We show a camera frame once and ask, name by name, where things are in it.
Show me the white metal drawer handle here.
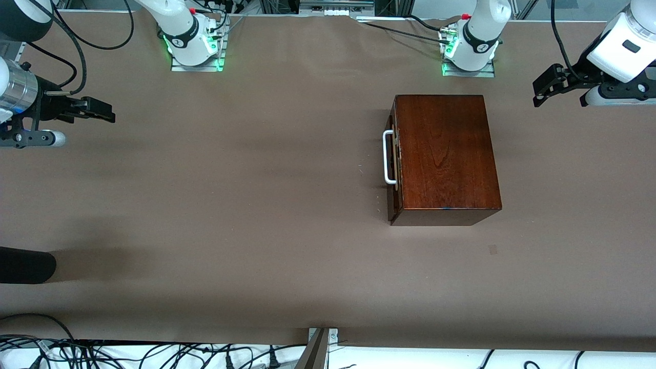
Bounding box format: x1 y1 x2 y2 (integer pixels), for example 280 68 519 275
383 130 398 185

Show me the light wooden drawer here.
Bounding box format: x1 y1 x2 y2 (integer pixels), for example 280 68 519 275
388 100 404 222

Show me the dark brown wooden cabinet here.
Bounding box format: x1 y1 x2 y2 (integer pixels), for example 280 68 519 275
388 94 503 227

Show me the black cylindrical object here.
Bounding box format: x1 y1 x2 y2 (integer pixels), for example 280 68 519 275
0 246 57 285

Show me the grey port device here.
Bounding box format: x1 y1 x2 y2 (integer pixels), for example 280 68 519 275
299 0 376 17

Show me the grey metal beam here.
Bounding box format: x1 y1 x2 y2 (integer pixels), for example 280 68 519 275
295 329 330 369

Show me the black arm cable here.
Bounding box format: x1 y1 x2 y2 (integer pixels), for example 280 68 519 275
23 0 88 98
550 0 582 83
67 0 135 51

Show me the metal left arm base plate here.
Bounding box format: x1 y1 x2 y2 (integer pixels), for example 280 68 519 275
440 28 497 78

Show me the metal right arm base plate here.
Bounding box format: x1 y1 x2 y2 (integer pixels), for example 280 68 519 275
171 15 227 72

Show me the black table cable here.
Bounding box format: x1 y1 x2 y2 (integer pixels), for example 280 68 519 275
359 14 453 45

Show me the black cable bundle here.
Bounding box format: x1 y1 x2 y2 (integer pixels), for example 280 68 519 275
0 313 308 369

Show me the metal table edge bracket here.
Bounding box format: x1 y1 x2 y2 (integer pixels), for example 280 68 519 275
307 328 339 352

